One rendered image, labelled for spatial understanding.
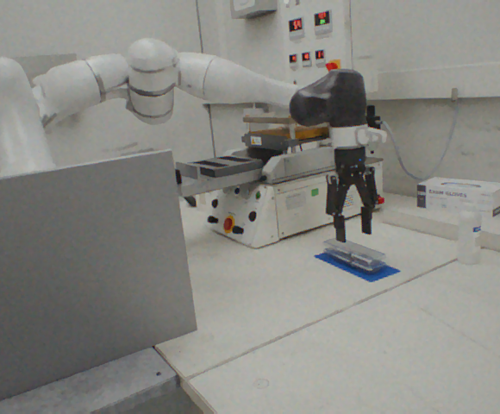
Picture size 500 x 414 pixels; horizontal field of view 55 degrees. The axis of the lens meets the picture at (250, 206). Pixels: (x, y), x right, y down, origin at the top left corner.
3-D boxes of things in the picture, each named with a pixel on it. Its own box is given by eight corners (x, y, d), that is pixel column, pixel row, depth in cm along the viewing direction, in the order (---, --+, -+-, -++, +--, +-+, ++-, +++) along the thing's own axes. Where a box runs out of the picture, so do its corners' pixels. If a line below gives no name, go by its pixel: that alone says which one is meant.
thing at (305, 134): (290, 135, 174) (288, 109, 171) (331, 139, 155) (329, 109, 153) (250, 143, 165) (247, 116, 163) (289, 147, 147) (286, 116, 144)
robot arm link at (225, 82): (209, 56, 114) (334, 90, 108) (233, 57, 131) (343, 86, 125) (199, 102, 117) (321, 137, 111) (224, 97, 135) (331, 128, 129)
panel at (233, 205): (205, 226, 166) (219, 174, 166) (251, 247, 142) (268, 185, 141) (200, 225, 165) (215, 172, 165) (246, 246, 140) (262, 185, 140)
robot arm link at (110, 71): (75, 50, 115) (141, 31, 123) (88, 107, 127) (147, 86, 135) (113, 90, 105) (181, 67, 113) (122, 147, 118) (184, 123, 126)
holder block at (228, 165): (230, 161, 162) (229, 153, 161) (263, 167, 145) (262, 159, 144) (185, 171, 154) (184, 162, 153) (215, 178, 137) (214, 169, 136)
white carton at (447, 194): (435, 197, 157) (435, 176, 156) (509, 207, 141) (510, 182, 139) (416, 207, 150) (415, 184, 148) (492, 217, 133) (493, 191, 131)
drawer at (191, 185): (234, 172, 164) (232, 148, 162) (271, 178, 146) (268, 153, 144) (153, 189, 150) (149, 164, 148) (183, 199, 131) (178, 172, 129)
